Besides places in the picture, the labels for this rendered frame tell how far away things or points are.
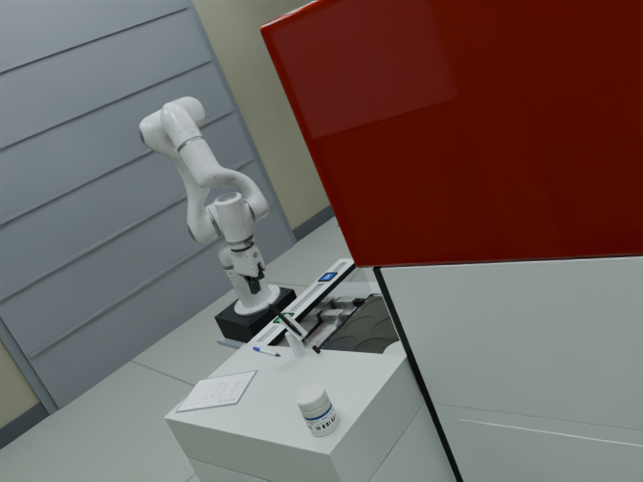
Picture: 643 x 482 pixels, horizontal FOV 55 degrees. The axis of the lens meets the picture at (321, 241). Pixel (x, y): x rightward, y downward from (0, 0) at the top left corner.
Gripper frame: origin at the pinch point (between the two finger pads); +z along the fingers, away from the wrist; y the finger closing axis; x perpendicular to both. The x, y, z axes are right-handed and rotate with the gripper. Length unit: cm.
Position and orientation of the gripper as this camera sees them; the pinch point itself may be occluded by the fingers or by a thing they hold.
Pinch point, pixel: (254, 286)
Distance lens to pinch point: 198.4
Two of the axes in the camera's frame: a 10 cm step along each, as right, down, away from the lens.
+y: -8.0, -1.2, 5.9
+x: -5.7, 4.8, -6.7
